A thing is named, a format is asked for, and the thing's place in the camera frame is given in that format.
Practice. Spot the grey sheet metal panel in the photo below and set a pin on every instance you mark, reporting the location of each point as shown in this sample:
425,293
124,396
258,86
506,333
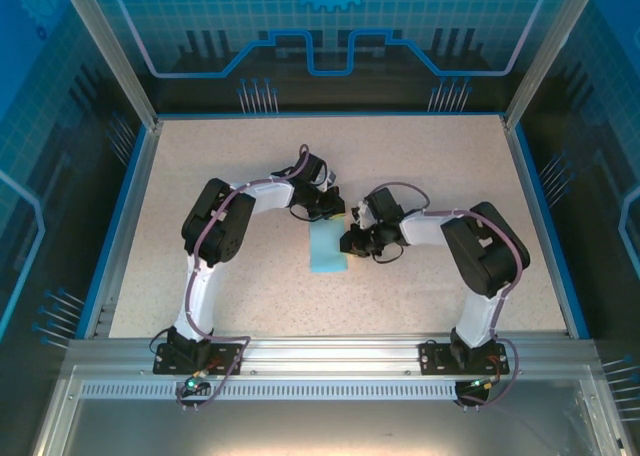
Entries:
320,431

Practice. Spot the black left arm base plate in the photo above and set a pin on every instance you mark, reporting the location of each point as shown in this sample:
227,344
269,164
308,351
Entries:
165,363

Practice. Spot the blue table border frame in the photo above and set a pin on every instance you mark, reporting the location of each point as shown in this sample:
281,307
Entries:
330,114

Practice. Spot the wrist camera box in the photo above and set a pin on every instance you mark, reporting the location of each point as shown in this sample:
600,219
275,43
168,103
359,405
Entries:
361,213
330,180

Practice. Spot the aluminium frame post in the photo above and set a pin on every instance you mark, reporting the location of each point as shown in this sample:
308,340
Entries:
110,51
547,51

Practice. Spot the aluminium table side rail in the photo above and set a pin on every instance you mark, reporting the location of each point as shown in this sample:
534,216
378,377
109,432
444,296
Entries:
129,236
529,201

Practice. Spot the light blue paper sheet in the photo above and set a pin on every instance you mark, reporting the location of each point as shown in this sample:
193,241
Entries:
327,248

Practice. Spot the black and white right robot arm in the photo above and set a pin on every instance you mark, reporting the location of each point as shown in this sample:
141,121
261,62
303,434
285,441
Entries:
480,256

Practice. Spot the aluminium mounting rail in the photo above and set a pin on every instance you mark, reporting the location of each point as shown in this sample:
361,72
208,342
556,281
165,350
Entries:
325,356

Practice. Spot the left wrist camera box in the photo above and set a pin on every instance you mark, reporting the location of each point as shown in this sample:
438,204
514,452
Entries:
330,180

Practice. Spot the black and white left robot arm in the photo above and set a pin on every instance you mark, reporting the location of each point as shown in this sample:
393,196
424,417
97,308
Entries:
220,221

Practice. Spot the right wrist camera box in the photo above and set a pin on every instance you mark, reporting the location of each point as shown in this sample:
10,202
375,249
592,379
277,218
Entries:
361,213

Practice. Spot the connector board with green light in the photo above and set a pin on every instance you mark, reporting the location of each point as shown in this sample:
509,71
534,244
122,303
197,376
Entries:
192,385
482,383

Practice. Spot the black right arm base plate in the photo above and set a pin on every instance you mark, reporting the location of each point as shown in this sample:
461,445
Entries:
430,358

